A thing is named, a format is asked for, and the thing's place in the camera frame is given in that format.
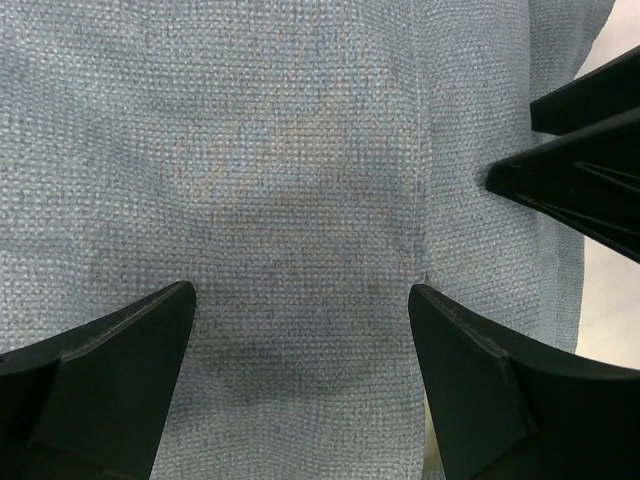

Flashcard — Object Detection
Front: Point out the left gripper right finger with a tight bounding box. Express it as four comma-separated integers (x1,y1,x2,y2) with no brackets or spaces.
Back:
408,285,639,480

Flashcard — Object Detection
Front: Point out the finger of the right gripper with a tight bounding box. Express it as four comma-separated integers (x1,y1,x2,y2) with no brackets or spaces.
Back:
530,47,639,135
485,114,639,262

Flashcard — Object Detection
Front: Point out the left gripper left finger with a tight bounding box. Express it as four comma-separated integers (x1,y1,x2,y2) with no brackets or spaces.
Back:
1,281,196,479

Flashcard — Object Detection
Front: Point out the striped blue beige pillowcase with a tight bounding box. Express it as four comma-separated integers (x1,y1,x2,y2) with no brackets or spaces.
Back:
1,1,612,479

